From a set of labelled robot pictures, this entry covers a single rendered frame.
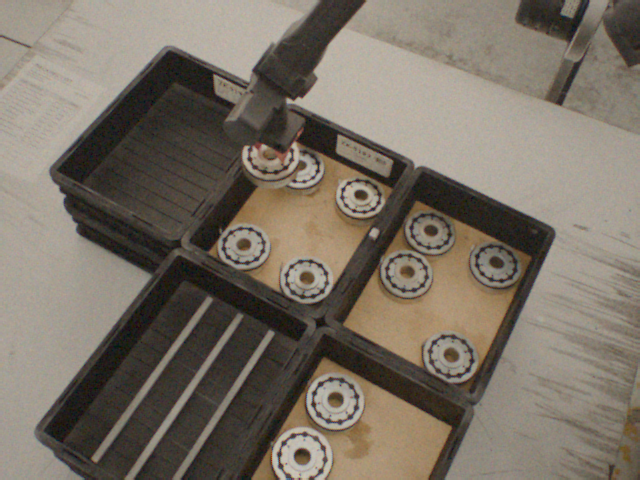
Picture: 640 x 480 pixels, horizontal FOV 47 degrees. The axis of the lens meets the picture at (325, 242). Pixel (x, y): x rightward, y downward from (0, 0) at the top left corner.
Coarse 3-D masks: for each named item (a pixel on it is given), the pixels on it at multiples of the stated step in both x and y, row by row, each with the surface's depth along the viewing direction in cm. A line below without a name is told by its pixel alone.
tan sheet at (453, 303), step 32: (384, 256) 146; (448, 256) 147; (448, 288) 143; (512, 288) 144; (352, 320) 138; (384, 320) 139; (416, 320) 139; (448, 320) 140; (480, 320) 140; (416, 352) 136; (480, 352) 137
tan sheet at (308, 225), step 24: (336, 168) 155; (264, 192) 151; (240, 216) 148; (264, 216) 148; (288, 216) 149; (312, 216) 149; (336, 216) 149; (288, 240) 146; (312, 240) 146; (336, 240) 147; (360, 240) 147; (336, 264) 144
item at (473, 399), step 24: (408, 192) 141; (480, 192) 143; (528, 216) 141; (552, 240) 138; (360, 264) 133; (528, 288) 133; (336, 312) 128; (360, 336) 126; (504, 336) 128; (408, 360) 124; (480, 384) 123
